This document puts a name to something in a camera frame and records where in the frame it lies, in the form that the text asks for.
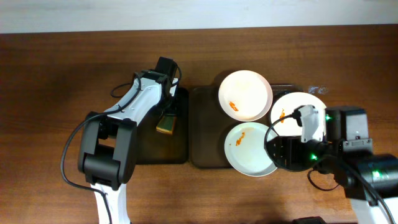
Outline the yellow green sponge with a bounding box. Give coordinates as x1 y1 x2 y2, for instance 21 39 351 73
156 114 177 135

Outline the white plate front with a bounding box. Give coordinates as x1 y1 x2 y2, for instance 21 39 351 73
224 122 277 177

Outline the pink white plate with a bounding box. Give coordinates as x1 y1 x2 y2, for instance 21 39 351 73
218 70 273 122

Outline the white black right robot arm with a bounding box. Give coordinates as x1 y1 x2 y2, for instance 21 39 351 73
264 105 397 223

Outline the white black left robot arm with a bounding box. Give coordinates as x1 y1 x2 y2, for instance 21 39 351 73
78 68 180 223

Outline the small black water tray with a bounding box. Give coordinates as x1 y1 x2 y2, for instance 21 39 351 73
136 88 189 165

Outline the large brown serving tray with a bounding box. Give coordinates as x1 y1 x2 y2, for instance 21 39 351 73
188 83 304 169

